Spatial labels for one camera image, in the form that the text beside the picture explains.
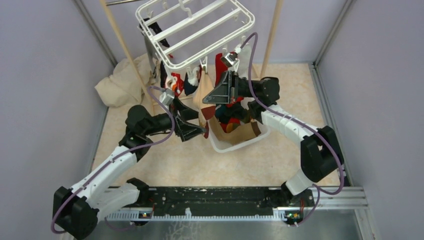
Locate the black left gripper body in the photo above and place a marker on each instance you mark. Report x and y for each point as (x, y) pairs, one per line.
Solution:
(161, 122)

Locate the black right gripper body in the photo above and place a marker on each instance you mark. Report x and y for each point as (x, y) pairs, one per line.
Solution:
(241, 87)

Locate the navy buckle christmas sock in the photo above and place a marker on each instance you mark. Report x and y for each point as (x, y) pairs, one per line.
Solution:
(174, 81)

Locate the white plastic laundry basket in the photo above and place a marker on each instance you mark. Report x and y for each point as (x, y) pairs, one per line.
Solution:
(222, 147)

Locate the white plastic sock hanger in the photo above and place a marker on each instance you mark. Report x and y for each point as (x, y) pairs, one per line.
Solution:
(181, 32)

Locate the red plain sock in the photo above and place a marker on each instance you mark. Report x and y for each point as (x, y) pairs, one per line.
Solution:
(220, 68)

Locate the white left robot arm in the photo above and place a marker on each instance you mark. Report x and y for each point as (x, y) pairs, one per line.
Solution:
(77, 210)

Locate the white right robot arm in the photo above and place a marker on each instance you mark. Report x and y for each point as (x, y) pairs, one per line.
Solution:
(320, 152)

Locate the brown cloth in basket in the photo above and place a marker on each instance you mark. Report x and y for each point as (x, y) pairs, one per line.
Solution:
(239, 135)

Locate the beige crumpled cloth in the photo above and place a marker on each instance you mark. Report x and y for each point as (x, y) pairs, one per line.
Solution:
(123, 87)

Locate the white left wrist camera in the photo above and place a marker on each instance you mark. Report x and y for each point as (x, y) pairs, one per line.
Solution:
(167, 97)

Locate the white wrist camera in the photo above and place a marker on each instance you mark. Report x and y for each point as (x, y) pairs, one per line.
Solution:
(231, 58)
(167, 97)

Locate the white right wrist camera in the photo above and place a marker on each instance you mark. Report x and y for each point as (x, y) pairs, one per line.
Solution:
(231, 58)

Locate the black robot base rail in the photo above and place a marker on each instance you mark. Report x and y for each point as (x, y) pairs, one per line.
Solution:
(253, 203)

